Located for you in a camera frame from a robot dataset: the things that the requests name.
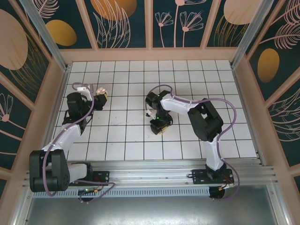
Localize grey metal sheet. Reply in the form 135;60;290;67
14;196;291;225

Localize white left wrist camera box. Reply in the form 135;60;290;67
75;84;95;101

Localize aluminium side rail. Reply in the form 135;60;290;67
44;67;71;148
231;67;267;166

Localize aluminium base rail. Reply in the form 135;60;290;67
22;160;279;188

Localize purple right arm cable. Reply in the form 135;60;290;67
144;84;241;202

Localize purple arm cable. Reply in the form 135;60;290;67
144;84;241;202
43;82;115;204

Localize slotted grey cable duct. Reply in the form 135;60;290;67
31;186;210;197

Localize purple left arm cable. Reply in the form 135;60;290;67
43;82;115;204

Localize single flower wall panel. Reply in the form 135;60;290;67
0;70;33;171

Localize yellow oval wall panel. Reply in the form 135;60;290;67
35;0;93;50

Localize aluminium corner post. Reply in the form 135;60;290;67
230;0;281;70
18;0;71;72

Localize orange circle wall panel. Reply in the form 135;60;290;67
83;0;150;49

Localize gold lines wall panel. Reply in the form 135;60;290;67
0;0;52;104

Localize three flowers wall panel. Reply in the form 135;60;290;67
152;0;204;49

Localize feather leaf wall panel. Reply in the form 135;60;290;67
245;0;300;101

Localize leaf outline wall panel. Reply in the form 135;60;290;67
267;85;300;168

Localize beige circle wall panel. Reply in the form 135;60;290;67
206;0;258;49

